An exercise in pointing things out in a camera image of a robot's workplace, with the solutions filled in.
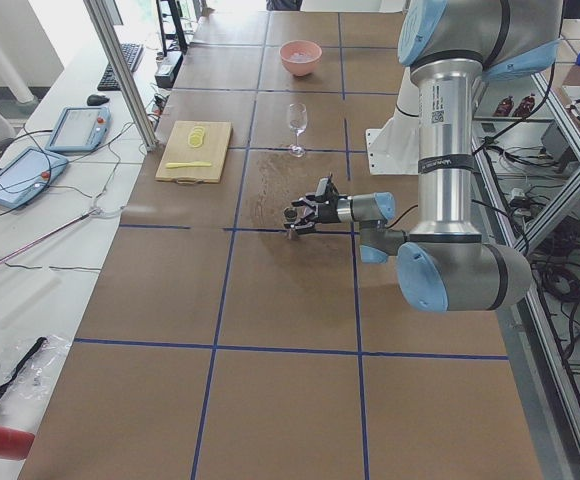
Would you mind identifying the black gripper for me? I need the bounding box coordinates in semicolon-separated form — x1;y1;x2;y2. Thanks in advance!
291;194;341;234

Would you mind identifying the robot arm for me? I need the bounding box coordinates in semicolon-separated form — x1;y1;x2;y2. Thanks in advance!
285;1;563;312

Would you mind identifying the clear wine glass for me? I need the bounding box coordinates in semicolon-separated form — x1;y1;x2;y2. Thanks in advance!
286;103;308;157

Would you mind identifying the clear ice cubes pile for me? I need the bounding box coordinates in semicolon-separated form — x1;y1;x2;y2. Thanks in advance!
287;51;314;64

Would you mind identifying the yellow plastic knife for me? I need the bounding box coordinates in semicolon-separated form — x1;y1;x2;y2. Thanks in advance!
165;161;213;169

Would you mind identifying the lemon slice leftmost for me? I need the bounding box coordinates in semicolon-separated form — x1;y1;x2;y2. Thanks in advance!
188;137;203;148

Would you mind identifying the wooden cutting board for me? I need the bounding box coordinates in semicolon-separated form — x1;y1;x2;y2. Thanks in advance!
155;121;232;183

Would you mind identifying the pink bowl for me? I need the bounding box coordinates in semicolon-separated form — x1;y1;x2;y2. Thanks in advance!
279;40;322;77

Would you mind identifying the black box device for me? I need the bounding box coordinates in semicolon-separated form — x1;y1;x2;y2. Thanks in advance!
154;51;183;89

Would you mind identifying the black keyboard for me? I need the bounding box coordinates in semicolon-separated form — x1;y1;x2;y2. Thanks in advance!
96;42;145;92

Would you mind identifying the blue teach pendant far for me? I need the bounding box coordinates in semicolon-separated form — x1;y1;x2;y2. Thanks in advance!
46;106;111;154

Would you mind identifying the blue teach pendant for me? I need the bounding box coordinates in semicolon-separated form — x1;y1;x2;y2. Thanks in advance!
0;147;68;209
46;106;111;154

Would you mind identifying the black computer mouse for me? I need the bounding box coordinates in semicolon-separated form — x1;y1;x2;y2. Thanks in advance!
86;94;110;106

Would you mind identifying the blue teach pendant near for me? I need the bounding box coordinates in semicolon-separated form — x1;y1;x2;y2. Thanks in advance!
0;147;68;209

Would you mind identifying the clear plastic bag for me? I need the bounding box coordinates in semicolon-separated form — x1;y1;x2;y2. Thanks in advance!
0;334;72;418

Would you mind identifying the aluminium frame post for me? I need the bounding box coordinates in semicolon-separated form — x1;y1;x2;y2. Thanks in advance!
83;0;158;152

